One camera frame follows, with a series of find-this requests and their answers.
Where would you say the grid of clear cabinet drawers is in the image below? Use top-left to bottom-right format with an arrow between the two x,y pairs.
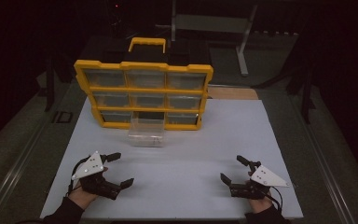
83,68 -> 207,125

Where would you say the yellow black organizer cabinet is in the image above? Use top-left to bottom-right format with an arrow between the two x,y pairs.
74,36 -> 214,132

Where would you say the grey metal stand frame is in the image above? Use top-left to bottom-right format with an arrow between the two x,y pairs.
155,0 -> 259,77

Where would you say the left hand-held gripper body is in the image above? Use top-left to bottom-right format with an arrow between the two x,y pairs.
71,151 -> 123,201

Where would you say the clear plastic drawer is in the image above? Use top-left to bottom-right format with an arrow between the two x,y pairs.
128,118 -> 166,148

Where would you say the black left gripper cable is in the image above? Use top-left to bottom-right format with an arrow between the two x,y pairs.
66,156 -> 90,198

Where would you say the person's right hand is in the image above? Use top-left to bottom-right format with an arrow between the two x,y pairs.
247,170 -> 274,215

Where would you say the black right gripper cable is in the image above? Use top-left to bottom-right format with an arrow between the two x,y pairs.
268,186 -> 283,214

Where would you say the wooden board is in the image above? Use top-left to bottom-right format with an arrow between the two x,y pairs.
207,86 -> 259,101

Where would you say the black stand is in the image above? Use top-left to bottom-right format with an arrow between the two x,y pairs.
43,52 -> 77,113
251,59 -> 318,125

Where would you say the metal floor rail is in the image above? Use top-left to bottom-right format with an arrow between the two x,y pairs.
287,92 -> 358,224
0,122 -> 49,224

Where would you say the person's left hand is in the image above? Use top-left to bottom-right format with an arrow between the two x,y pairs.
68,166 -> 109,211

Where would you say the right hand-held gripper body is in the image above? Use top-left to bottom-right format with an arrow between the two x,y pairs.
228,160 -> 291,201

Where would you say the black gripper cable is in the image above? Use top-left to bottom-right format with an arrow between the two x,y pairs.
66,156 -> 90,198
268,186 -> 283,214

